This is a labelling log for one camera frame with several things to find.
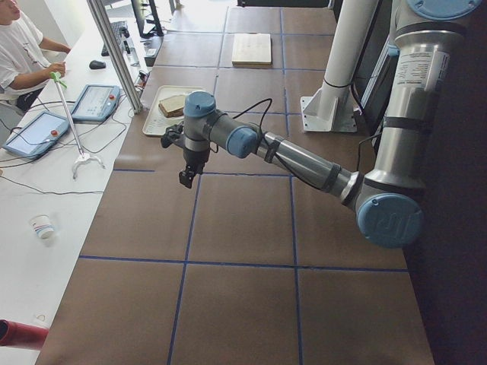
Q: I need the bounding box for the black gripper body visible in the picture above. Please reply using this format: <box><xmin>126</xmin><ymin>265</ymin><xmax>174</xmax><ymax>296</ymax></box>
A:
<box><xmin>183</xmin><ymin>148</ymin><xmax>209</xmax><ymax>174</ymax></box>

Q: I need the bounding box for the brown bread slice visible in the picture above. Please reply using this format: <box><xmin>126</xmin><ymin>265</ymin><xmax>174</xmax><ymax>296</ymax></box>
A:
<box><xmin>158</xmin><ymin>94</ymin><xmax>186</xmax><ymax>118</ymax></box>

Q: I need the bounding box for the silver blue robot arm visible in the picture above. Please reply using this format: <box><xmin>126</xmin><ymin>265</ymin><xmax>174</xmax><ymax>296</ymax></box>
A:
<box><xmin>162</xmin><ymin>1</ymin><xmax>481</xmax><ymax>248</ymax></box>

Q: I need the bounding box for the cream bear tray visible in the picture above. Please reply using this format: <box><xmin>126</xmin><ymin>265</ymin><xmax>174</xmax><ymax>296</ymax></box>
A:
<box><xmin>142</xmin><ymin>85</ymin><xmax>202</xmax><ymax>136</ymax></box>

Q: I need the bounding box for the far blue teach pendant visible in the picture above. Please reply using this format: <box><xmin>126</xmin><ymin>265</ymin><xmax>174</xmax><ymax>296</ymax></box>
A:
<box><xmin>71</xmin><ymin>84</ymin><xmax>121</xmax><ymax>124</ymax></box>

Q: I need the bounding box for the blue teach pendant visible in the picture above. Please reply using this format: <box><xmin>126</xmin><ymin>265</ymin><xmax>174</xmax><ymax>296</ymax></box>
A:
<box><xmin>71</xmin><ymin>84</ymin><xmax>121</xmax><ymax>124</ymax></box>
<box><xmin>2</xmin><ymin>111</ymin><xmax>69</xmax><ymax>160</ymax></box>

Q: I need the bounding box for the wooden cutting board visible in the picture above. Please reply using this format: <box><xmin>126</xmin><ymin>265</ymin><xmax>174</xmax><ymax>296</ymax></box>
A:
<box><xmin>231</xmin><ymin>33</ymin><xmax>272</xmax><ymax>67</ymax></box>

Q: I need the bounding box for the black computer mouse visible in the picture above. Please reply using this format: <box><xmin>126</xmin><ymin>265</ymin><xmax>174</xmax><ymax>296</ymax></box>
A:
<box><xmin>89</xmin><ymin>60</ymin><xmax>106</xmax><ymax>70</ymax></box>

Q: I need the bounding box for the computer monitor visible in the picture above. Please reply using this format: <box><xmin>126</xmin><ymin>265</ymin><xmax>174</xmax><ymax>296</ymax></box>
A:
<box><xmin>131</xmin><ymin>0</ymin><xmax>164</xmax><ymax>39</ymax></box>

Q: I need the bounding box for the near blue teach pendant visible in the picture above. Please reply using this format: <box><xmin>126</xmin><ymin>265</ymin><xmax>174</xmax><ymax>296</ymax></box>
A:
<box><xmin>2</xmin><ymin>111</ymin><xmax>69</xmax><ymax>160</ymax></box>

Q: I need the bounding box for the paper cup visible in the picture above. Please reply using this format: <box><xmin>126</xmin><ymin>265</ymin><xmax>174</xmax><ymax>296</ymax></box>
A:
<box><xmin>30</xmin><ymin>214</ymin><xmax>55</xmax><ymax>240</ymax></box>

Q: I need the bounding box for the black keyboard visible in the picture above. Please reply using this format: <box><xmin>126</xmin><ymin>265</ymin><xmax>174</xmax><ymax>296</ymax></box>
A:
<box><xmin>110</xmin><ymin>21</ymin><xmax>128</xmax><ymax>49</ymax></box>

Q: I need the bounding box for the reacher grabber tool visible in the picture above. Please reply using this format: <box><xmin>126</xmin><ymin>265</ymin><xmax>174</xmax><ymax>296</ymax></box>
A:
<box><xmin>49</xmin><ymin>71</ymin><xmax>105</xmax><ymax>180</ymax></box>

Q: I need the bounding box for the seated person white shirt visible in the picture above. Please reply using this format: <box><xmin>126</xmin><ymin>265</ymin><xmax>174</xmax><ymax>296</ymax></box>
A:
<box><xmin>1</xmin><ymin>1</ymin><xmax>71</xmax><ymax>112</ymax></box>

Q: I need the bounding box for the red cylinder object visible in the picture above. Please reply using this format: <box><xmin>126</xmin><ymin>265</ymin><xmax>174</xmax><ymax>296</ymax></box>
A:
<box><xmin>1</xmin><ymin>319</ymin><xmax>49</xmax><ymax>350</ymax></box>

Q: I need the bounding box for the aluminium frame post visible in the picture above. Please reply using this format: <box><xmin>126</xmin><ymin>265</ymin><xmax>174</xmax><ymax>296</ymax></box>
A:
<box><xmin>87</xmin><ymin>0</ymin><xmax>143</xmax><ymax>115</ymax></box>

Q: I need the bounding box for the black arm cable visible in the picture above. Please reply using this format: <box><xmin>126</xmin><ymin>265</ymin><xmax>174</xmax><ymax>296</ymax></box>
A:
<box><xmin>208</xmin><ymin>97</ymin><xmax>385</xmax><ymax>191</ymax></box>

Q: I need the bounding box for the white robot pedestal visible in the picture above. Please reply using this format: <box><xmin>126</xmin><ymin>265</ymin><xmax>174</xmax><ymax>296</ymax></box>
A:
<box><xmin>301</xmin><ymin>0</ymin><xmax>379</xmax><ymax>133</ymax></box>

